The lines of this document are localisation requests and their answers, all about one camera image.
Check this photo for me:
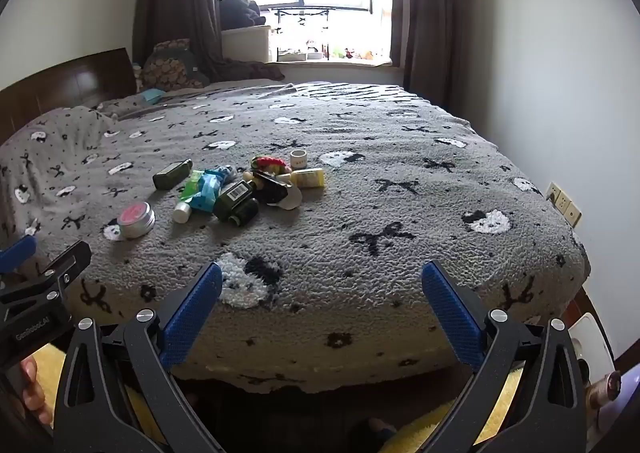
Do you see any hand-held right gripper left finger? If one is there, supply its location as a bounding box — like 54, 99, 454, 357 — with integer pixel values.
52, 260, 226, 453

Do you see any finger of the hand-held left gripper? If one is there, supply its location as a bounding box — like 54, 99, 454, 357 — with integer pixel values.
0, 234, 39, 275
30, 239, 93, 293

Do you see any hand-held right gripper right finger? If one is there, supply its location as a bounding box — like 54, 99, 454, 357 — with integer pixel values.
420, 260, 588, 453

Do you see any round tin pink lid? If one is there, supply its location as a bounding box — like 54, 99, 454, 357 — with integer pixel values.
117, 202, 156, 239

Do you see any small dark green bottle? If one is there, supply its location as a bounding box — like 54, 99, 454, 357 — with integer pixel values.
227, 200, 261, 227

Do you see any blue tissue packet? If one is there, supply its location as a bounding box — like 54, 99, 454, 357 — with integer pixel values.
192, 168, 224, 216

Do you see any dark green bottle barcode label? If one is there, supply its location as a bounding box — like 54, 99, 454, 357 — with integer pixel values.
213, 180, 257, 221

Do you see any green tube white cap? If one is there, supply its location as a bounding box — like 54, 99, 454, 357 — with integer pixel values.
172, 170, 207, 225

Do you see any white round lid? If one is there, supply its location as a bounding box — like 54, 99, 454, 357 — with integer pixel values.
272, 186, 304, 210

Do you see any red green plush toy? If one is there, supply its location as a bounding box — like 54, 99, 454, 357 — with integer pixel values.
250, 156, 291, 177

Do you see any person's left hand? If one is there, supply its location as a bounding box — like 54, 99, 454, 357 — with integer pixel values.
20, 355, 54, 427

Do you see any grey printed blanket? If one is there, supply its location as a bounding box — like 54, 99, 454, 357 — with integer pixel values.
0, 82, 591, 394

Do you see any white plastic container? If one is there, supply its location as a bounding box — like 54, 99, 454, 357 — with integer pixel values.
570, 312, 614, 384

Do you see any dark wooden headboard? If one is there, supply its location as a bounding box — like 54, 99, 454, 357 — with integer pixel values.
0, 48, 138, 144

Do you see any brown patterned pillow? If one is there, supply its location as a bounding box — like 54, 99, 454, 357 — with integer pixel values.
140, 38, 209, 91

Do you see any dark brown cloth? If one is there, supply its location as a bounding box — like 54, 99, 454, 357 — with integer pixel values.
210, 58, 286, 82

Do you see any row of small figurines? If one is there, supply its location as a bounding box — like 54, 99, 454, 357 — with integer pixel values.
330, 46, 377, 60

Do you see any dark cloth bundle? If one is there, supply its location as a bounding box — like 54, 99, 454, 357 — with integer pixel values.
218, 0, 267, 30

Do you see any black wire rack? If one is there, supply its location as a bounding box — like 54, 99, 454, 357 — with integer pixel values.
272, 7, 334, 62

